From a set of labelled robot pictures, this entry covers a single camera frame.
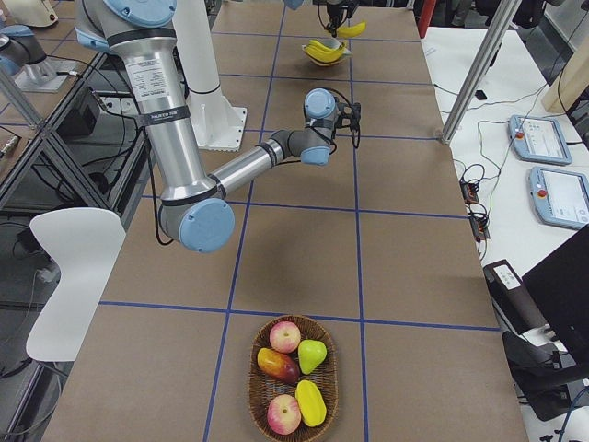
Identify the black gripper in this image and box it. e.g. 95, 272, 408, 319
334, 102, 362, 148
321, 0, 359, 37

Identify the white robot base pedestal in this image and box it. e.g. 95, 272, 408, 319
172, 0, 248, 152

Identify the far teach pendant tablet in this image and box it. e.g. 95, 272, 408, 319
509, 115, 572, 166

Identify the orange mango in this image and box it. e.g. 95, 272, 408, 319
257, 348, 300, 385

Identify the yellow starfruit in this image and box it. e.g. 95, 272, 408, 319
295, 380, 327, 427

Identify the red pink apple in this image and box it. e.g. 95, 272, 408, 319
267, 394, 301, 436
269, 320, 301, 354

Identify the near teach pendant tablet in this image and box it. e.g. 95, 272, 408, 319
528, 167, 588, 230

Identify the teach pendant tablet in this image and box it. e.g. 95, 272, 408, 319
509, 115, 572, 166
528, 167, 588, 230

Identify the green apple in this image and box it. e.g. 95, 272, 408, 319
297, 339, 328, 375

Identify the white chair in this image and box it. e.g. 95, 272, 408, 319
26, 207, 125, 362

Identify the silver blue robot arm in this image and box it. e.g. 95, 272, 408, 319
76, 1, 361, 253

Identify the black monitor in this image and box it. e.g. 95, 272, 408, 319
523, 227, 588, 363

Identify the grey square plate orange rim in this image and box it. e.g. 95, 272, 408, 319
302, 39, 352, 67

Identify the yellow banana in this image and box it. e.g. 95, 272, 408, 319
336, 21, 367, 39
305, 47, 347, 65
306, 39, 346, 52
304, 47, 343, 63

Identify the brown wicker basket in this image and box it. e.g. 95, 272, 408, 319
248, 315, 339, 441

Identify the aluminium frame post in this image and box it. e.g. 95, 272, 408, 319
439, 0, 521, 145

